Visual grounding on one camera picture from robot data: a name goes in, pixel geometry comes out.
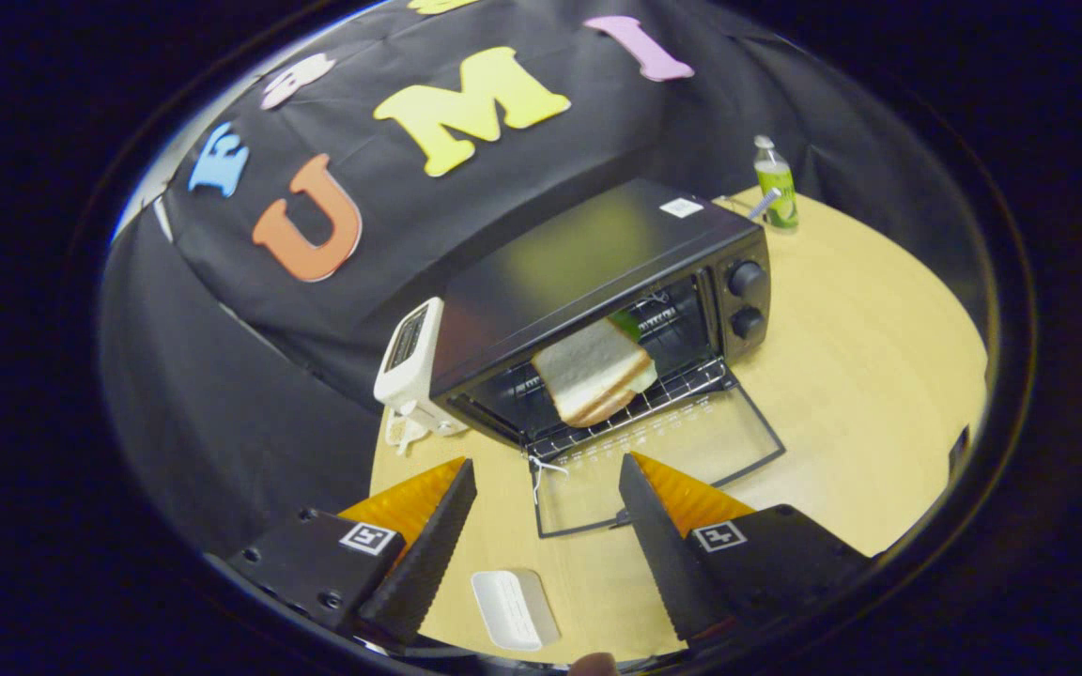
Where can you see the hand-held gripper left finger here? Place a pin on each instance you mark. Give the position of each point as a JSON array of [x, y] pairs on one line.
[[419, 573]]

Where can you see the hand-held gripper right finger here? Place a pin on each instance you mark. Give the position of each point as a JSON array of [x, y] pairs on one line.
[[663, 554]]

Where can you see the toast sandwich with lettuce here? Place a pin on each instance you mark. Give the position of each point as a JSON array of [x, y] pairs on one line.
[[588, 371]]

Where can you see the black toaster oven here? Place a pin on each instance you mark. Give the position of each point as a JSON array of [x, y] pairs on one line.
[[579, 253]]

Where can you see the white pop-up toaster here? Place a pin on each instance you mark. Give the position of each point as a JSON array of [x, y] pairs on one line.
[[407, 371]]

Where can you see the white rectangular tray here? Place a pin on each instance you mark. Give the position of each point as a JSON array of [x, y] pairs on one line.
[[513, 610]]

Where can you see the clear glass mug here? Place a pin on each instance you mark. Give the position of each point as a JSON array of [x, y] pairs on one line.
[[762, 204]]

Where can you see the green label plastic bottle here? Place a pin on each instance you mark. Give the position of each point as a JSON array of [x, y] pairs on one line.
[[777, 188]]

